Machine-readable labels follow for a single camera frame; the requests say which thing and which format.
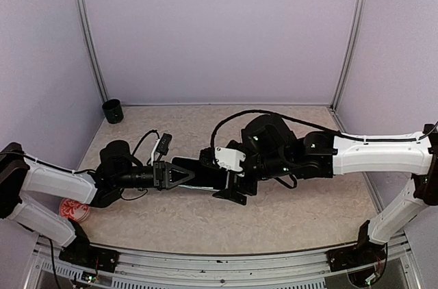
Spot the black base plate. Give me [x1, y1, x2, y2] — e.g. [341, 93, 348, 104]
[326, 235, 386, 272]
[59, 237, 120, 273]

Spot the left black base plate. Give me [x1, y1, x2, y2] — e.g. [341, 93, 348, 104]
[59, 237, 120, 273]

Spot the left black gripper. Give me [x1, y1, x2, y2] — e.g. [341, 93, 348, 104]
[113, 160, 195, 190]

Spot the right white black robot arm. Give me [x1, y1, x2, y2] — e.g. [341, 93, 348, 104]
[206, 110, 437, 271]

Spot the black smartphone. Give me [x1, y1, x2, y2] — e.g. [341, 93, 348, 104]
[171, 157, 228, 189]

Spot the front aluminium rail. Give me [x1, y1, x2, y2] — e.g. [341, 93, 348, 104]
[22, 230, 424, 289]

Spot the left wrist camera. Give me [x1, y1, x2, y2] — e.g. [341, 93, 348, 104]
[151, 133, 172, 164]

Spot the right aluminium frame post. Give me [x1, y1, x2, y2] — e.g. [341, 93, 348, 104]
[331, 0, 365, 113]

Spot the aluminium frame post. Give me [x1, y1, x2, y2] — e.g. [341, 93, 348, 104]
[331, 0, 365, 113]
[75, 0, 109, 103]

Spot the red white round dish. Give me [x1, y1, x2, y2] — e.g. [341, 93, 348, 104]
[59, 198, 90, 223]

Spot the light blue phone case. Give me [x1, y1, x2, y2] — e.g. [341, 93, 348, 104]
[178, 185, 223, 192]

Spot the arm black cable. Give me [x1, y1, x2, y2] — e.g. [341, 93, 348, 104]
[209, 109, 438, 189]
[0, 129, 162, 201]

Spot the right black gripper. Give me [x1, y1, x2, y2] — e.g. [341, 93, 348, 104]
[213, 140, 292, 205]

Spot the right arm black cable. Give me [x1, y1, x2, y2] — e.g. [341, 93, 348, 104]
[209, 109, 438, 189]

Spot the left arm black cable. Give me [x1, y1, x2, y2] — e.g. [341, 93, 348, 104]
[0, 129, 162, 201]

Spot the left aluminium frame post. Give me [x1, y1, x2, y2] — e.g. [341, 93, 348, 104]
[75, 0, 109, 103]

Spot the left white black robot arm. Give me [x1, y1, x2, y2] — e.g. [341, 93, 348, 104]
[1, 140, 195, 265]

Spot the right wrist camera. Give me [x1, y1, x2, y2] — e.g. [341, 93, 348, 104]
[199, 147, 246, 177]

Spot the dark green cup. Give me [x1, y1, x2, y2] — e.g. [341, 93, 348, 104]
[102, 99, 124, 125]

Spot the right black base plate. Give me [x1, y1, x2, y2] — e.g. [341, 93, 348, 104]
[326, 235, 386, 272]

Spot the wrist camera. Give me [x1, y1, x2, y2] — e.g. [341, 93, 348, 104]
[151, 133, 172, 164]
[199, 147, 246, 177]

